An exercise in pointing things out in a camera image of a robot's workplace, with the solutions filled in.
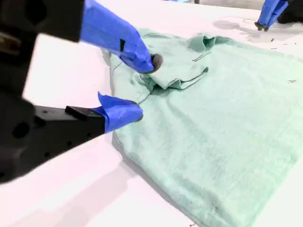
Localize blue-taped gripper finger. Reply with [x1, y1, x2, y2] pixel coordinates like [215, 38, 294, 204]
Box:
[254, 0, 276, 29]
[25, 0, 164, 74]
[264, 0, 289, 32]
[33, 91, 144, 168]

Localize pale green T-shirt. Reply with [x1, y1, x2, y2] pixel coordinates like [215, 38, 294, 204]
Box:
[101, 27, 303, 227]

